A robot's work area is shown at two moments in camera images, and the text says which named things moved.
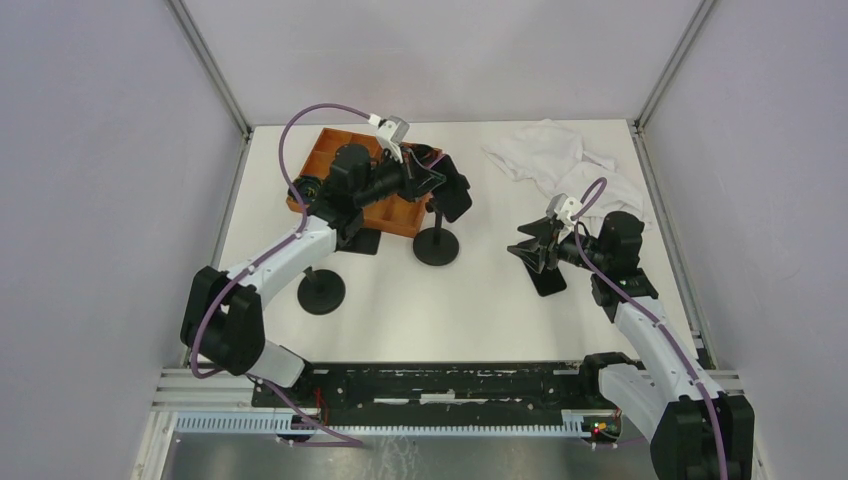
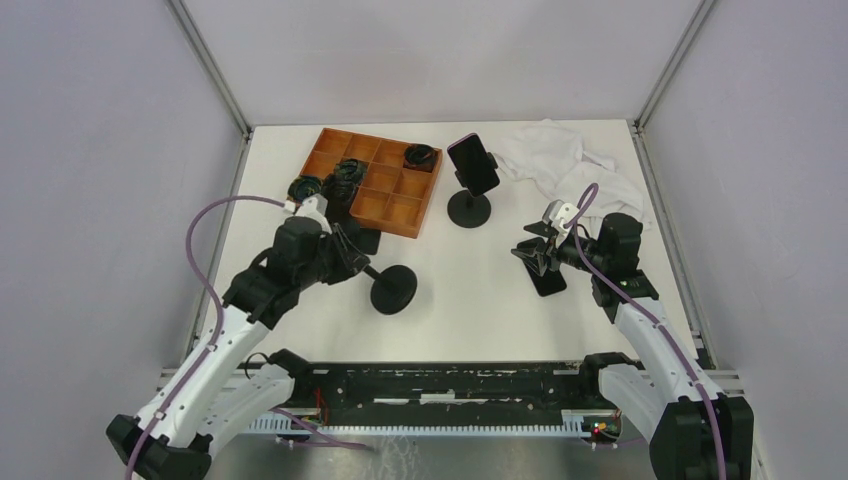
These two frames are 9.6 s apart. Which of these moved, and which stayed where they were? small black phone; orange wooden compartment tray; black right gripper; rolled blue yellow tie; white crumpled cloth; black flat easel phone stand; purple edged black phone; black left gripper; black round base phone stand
Moved: black round base phone stand; black left gripper; purple edged black phone
Stayed: rolled blue yellow tie; black flat easel phone stand; small black phone; white crumpled cloth; orange wooden compartment tray; black right gripper
